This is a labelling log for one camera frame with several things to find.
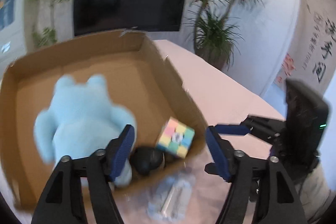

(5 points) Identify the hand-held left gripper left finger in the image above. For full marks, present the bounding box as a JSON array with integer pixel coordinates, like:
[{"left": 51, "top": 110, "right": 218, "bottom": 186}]
[{"left": 31, "top": 124, "right": 135, "bottom": 224}]

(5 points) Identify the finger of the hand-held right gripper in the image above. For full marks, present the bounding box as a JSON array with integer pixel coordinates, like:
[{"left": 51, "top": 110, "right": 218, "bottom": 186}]
[
  {"left": 214, "top": 115, "right": 286, "bottom": 147},
  {"left": 205, "top": 162, "right": 263, "bottom": 202}
]

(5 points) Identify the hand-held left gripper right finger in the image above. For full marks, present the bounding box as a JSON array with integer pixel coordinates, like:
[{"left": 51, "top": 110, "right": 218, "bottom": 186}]
[{"left": 205, "top": 126, "right": 307, "bottom": 224}]

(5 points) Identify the black round object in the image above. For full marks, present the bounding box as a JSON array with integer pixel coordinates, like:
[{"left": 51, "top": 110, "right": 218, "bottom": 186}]
[{"left": 130, "top": 147, "right": 166, "bottom": 176}]

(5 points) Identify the pastel puzzle cube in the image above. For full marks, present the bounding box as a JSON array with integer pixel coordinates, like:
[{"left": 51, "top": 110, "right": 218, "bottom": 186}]
[{"left": 155, "top": 117, "right": 195, "bottom": 159}]

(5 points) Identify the light blue plush toy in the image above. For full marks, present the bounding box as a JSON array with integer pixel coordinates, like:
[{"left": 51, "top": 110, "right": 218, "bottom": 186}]
[{"left": 34, "top": 74, "right": 137, "bottom": 188}]

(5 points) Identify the shallow cardboard box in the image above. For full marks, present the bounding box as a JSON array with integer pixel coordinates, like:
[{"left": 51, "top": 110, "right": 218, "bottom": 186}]
[{"left": 0, "top": 28, "right": 209, "bottom": 211}]

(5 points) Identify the person's right forearm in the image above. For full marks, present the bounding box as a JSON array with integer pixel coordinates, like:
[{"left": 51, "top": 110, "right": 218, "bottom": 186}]
[{"left": 295, "top": 161, "right": 332, "bottom": 215}]

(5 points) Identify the clear plastic packet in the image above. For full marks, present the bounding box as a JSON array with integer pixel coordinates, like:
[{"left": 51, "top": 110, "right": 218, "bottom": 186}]
[{"left": 147, "top": 174, "right": 196, "bottom": 222}]

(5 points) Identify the potted palm plant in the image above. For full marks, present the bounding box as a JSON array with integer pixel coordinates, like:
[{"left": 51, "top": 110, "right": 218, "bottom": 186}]
[{"left": 184, "top": 0, "right": 273, "bottom": 69}]

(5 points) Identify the grey glass-door cabinet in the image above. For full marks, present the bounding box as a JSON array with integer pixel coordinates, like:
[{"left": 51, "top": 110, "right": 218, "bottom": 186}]
[{"left": 0, "top": 0, "right": 29, "bottom": 75}]

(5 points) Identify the wall poster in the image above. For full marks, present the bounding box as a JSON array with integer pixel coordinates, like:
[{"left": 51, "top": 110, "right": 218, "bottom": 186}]
[{"left": 273, "top": 0, "right": 336, "bottom": 93}]

